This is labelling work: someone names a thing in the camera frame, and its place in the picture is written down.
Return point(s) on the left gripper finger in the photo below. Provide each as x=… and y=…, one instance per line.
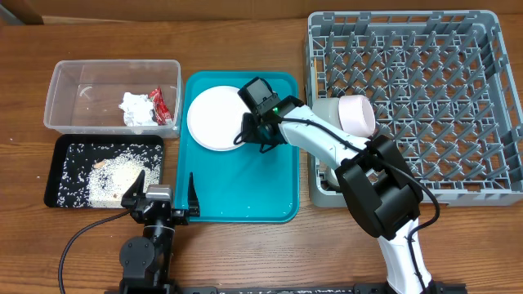
x=135, y=192
x=193, y=201

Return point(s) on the white napkin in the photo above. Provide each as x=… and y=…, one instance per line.
x=137, y=110

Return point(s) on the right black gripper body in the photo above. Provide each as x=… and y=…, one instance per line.
x=253, y=131

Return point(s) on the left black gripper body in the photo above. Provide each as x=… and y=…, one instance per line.
x=178, y=215

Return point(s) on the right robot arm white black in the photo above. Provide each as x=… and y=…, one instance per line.
x=379, y=189

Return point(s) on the spilled rice pile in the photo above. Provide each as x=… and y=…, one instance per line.
x=97, y=175

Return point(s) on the black tray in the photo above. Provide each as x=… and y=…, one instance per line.
x=64, y=141

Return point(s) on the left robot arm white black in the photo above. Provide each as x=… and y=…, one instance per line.
x=146, y=259

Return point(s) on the red snack wrapper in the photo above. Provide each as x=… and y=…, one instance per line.
x=162, y=114

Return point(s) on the teal serving tray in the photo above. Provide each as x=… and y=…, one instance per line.
x=241, y=185

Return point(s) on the grey dishwasher rack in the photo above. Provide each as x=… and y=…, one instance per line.
x=441, y=87

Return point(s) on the wooden chopstick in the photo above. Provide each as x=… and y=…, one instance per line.
x=315, y=69

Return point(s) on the white cup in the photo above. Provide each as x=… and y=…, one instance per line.
x=331, y=178

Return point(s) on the grey bowl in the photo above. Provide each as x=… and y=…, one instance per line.
x=328, y=110

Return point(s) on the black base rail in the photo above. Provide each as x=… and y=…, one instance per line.
x=359, y=288

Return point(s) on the pink plate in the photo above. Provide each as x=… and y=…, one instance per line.
x=214, y=118

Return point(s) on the clear plastic bin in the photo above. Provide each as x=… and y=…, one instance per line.
x=84, y=95

